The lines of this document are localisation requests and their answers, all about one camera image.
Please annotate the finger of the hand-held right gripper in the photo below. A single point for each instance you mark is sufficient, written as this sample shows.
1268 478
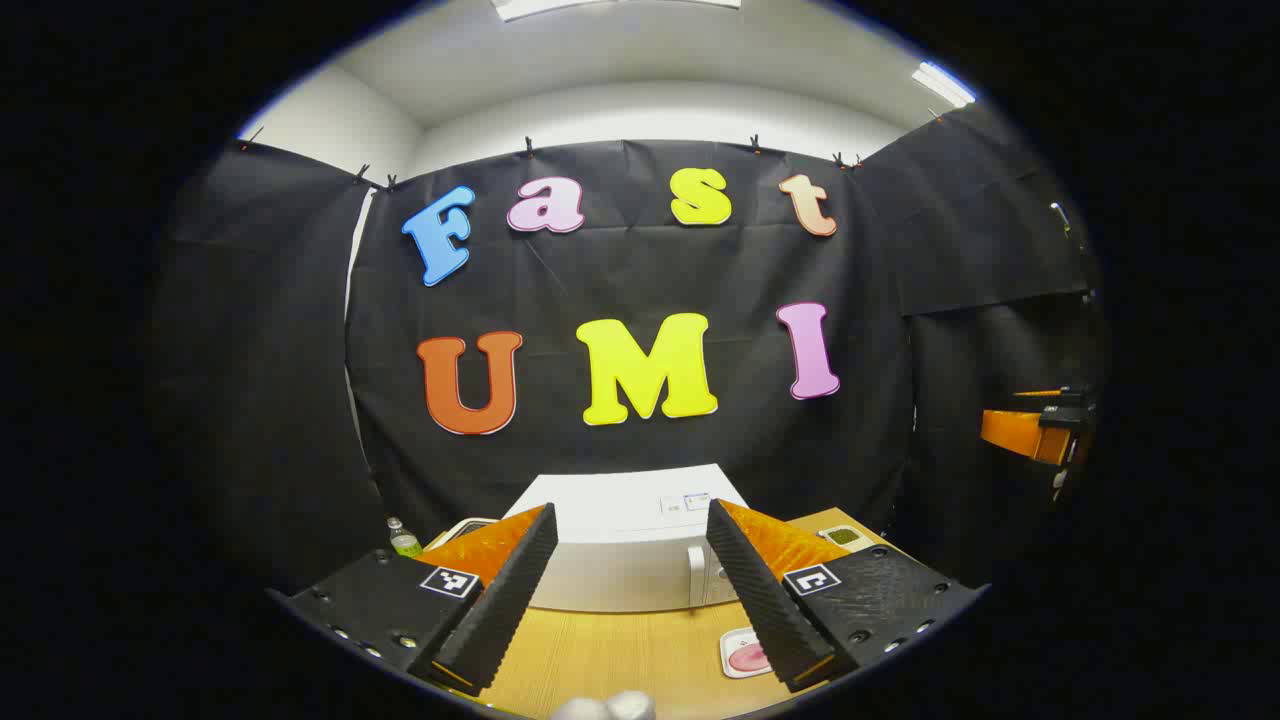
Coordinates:
1010 430

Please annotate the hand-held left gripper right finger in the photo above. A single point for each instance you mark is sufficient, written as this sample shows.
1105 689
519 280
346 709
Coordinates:
760 600

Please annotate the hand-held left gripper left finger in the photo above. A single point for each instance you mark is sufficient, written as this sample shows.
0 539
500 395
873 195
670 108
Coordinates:
505 600

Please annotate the white square plate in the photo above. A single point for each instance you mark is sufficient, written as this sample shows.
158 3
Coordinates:
735 638

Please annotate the pink round food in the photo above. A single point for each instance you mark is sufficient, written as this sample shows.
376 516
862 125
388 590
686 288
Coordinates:
747 658

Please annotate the white microwave oven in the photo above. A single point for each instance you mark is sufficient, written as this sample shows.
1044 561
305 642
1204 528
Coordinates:
620 540

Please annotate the white divided condiment tray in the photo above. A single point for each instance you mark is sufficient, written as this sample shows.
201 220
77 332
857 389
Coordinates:
845 537

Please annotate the green label drink bottle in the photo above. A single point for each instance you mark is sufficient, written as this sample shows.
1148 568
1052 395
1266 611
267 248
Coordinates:
404 543

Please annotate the black backdrop cloth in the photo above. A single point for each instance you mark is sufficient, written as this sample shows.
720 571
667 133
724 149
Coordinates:
640 270

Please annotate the ceiling light panel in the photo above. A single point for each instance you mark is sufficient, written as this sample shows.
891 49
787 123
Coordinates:
942 85
610 6

